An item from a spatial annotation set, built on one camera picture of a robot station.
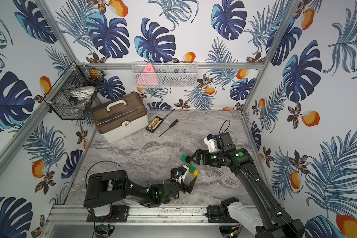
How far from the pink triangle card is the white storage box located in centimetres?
14

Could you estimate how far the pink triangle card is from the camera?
2.95 feet

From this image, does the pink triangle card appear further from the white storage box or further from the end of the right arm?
the end of the right arm

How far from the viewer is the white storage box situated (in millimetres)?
912
